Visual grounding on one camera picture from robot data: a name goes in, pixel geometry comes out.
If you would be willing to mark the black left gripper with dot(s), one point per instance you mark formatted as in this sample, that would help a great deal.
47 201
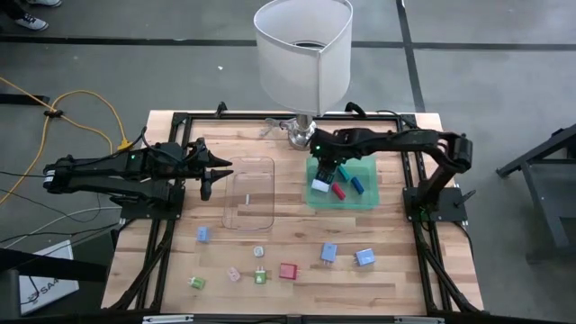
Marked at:
193 162

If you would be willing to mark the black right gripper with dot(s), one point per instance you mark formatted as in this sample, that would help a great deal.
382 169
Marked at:
328 150

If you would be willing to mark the light blue charger block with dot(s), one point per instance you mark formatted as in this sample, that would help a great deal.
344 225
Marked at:
328 252
203 234
365 257

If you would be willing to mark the red charger block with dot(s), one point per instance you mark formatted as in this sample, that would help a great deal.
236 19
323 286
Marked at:
288 271

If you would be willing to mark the pink charger block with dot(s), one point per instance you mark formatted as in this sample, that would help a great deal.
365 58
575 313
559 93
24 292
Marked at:
234 274

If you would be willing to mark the green charger block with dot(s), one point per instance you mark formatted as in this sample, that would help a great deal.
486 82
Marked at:
198 283
260 276

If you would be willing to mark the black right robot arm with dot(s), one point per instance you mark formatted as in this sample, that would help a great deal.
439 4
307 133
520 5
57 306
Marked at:
405 139

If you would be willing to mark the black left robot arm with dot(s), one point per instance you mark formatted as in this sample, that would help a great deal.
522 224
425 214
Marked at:
90 173

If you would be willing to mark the teal translucent plastic bin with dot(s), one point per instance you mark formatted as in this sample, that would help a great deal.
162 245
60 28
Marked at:
364 202

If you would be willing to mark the silver metal lamp base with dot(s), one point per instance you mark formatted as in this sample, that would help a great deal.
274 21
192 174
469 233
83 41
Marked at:
300 135

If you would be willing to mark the white fabric lamp shade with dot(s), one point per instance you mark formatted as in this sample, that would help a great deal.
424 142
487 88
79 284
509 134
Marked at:
292 67

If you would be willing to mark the white box with lettering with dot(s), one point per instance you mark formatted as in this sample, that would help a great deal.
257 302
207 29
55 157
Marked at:
49 279

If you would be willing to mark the black metal stand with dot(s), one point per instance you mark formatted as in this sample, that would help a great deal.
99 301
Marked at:
540 153

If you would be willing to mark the person's shoe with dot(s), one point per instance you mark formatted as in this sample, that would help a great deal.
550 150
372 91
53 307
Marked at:
45 2
31 21

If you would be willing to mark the black aluminium table frame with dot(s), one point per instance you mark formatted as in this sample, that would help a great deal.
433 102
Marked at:
202 116

